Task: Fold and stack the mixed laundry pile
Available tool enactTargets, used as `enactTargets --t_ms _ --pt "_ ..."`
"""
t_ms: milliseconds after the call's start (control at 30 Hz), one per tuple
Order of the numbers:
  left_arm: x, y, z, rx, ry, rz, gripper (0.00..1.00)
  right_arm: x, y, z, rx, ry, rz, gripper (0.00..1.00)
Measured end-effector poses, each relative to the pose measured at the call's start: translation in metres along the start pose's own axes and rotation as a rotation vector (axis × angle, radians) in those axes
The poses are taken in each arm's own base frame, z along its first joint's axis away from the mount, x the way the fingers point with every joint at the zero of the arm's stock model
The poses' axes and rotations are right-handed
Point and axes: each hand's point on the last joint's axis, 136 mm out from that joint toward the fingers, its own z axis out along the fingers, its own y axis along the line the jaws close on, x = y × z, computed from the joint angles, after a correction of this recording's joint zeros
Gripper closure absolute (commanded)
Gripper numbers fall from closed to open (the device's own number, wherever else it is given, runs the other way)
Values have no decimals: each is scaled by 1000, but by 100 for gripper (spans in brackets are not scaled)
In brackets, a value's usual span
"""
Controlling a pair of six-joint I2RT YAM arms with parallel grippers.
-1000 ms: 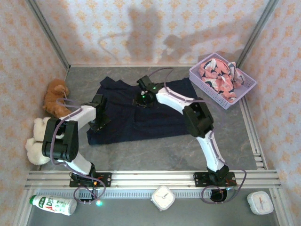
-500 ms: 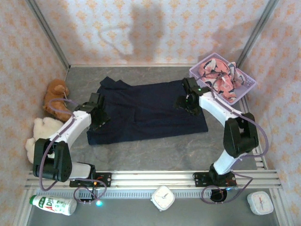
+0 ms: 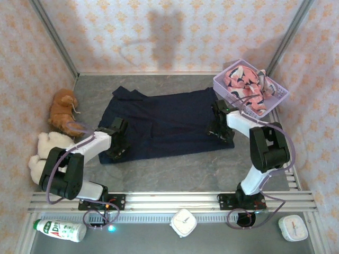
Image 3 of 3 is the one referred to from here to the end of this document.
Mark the navy blue garment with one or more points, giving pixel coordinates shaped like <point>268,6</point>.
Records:
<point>164,127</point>

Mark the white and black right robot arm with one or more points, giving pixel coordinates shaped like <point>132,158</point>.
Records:
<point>238,123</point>

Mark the white square clock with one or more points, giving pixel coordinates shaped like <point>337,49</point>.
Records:
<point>183,223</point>
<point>293,228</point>

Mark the pink whale print garment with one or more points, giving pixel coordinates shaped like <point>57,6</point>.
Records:
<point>238,82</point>

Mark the aluminium frame post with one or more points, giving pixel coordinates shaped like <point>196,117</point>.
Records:
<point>53,34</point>
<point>291,34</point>

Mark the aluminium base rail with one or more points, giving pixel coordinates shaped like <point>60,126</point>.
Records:
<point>169,202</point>

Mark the white plush toy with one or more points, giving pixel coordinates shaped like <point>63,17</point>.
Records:
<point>50,143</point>

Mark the aluminium side rail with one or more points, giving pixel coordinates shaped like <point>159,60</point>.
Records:
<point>292,180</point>

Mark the brown plush toy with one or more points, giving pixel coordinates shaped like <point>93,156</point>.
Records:
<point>62,111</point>

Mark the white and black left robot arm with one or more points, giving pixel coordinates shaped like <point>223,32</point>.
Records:
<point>92,145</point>

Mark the lilac plastic basket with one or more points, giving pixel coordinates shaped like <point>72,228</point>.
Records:
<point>278,101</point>

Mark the white drink bottle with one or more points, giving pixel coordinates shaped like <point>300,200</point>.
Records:
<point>61,230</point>

